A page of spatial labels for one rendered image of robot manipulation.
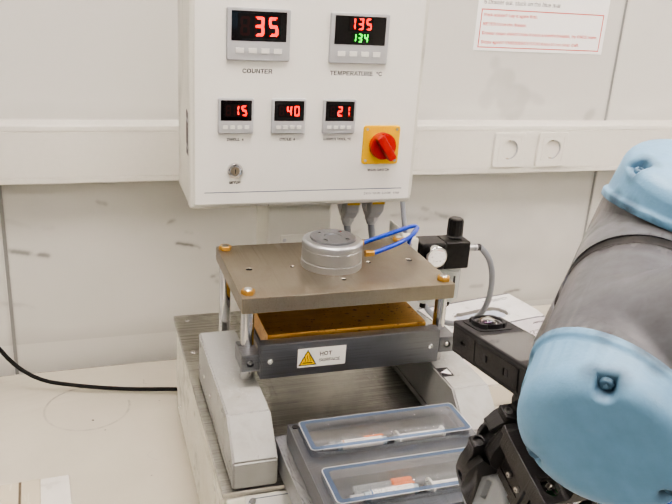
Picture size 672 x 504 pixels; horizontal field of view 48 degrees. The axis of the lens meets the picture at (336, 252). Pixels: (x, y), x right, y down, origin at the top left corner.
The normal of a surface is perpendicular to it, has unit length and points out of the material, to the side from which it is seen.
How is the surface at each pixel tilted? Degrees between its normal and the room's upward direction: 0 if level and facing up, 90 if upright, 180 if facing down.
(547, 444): 105
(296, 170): 90
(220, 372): 0
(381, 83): 90
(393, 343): 90
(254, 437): 41
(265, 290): 0
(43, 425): 0
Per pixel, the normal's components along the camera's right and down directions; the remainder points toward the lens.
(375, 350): 0.31, 0.34
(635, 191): -0.93, 0.04
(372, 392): 0.06, -0.94
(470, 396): 0.25, -0.49
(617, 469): -0.46, 0.50
